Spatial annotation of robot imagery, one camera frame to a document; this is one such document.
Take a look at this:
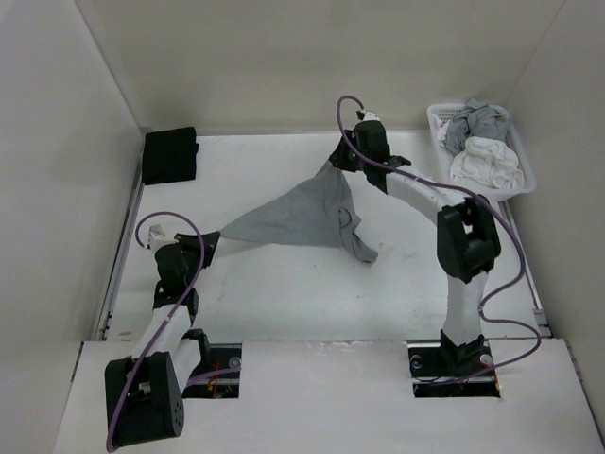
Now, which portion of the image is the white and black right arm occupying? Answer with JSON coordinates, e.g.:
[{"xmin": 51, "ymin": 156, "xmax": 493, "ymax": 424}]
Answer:
[{"xmin": 330, "ymin": 120, "xmax": 501, "ymax": 380}]

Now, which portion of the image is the grey tank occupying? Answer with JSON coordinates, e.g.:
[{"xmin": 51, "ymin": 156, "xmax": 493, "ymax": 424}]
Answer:
[
  {"xmin": 443, "ymin": 98, "xmax": 512, "ymax": 155},
  {"xmin": 221, "ymin": 162, "xmax": 378, "ymax": 264}
]

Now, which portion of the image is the aluminium table edge rail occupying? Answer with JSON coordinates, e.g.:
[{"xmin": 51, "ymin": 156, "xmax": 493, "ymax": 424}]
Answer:
[{"xmin": 91, "ymin": 160, "xmax": 144, "ymax": 341}]

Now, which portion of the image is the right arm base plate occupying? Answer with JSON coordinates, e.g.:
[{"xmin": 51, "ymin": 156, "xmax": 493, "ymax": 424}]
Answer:
[{"xmin": 407, "ymin": 342, "xmax": 500, "ymax": 398}]

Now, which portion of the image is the white plastic laundry basket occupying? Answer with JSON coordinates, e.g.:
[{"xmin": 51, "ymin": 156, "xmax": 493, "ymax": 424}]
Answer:
[{"xmin": 426, "ymin": 99, "xmax": 537, "ymax": 201}]

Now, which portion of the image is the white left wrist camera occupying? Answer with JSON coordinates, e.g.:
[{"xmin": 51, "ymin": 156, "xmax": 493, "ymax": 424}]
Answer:
[{"xmin": 147, "ymin": 224, "xmax": 177, "ymax": 253}]

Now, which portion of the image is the white front cover board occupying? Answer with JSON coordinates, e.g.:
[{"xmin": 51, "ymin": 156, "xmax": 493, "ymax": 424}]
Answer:
[{"xmin": 51, "ymin": 338, "xmax": 605, "ymax": 454}]

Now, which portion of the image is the folded black tank top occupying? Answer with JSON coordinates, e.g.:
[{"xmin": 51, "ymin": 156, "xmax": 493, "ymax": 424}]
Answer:
[{"xmin": 142, "ymin": 127, "xmax": 199, "ymax": 185}]

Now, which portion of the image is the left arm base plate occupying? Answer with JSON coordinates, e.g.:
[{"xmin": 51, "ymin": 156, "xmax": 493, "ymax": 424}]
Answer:
[{"xmin": 182, "ymin": 343, "xmax": 242, "ymax": 399}]

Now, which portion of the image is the white tank top in basket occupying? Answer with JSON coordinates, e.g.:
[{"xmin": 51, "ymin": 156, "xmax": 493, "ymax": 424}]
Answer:
[{"xmin": 429, "ymin": 114, "xmax": 525, "ymax": 191}]

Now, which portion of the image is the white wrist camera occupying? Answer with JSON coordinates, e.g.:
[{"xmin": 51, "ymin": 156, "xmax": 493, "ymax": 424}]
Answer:
[
  {"xmin": 147, "ymin": 224, "xmax": 177, "ymax": 253},
  {"xmin": 355, "ymin": 109, "xmax": 380, "ymax": 122}
]

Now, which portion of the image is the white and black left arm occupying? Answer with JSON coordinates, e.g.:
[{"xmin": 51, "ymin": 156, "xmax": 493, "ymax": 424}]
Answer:
[{"xmin": 104, "ymin": 226, "xmax": 220, "ymax": 452}]

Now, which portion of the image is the grey tank top in basket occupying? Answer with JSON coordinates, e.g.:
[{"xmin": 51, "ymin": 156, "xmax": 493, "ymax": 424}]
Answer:
[{"xmin": 443, "ymin": 98, "xmax": 512, "ymax": 155}]

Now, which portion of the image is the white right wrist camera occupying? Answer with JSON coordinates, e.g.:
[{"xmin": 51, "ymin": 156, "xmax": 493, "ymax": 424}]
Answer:
[{"xmin": 355, "ymin": 109, "xmax": 380, "ymax": 122}]

